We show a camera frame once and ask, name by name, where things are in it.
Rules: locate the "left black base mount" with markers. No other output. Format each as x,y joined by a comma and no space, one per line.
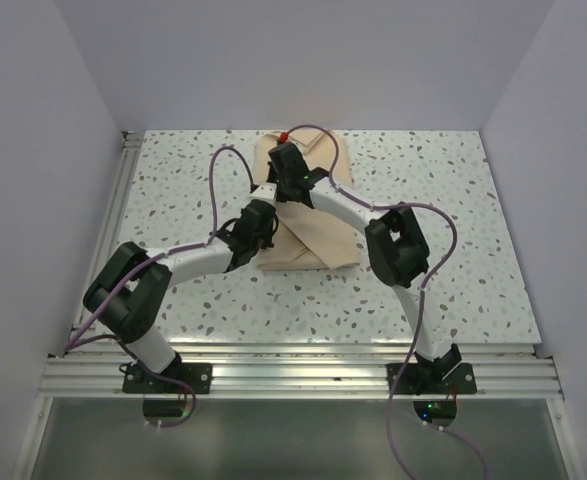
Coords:
197,376

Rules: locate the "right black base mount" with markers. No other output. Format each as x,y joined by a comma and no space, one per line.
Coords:
446,375

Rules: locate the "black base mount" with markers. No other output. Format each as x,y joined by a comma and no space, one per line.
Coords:
197,376
446,375

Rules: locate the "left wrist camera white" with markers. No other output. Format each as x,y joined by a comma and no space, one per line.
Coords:
265,192

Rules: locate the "aluminium rail frame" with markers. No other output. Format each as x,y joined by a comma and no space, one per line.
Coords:
331,333

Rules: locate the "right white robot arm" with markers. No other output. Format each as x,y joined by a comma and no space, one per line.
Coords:
397,248

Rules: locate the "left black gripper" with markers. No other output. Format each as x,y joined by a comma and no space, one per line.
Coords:
268,241

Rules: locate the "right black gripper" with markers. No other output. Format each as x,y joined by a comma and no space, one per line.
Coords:
271,172

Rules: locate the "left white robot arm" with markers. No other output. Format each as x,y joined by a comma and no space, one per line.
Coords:
127,294

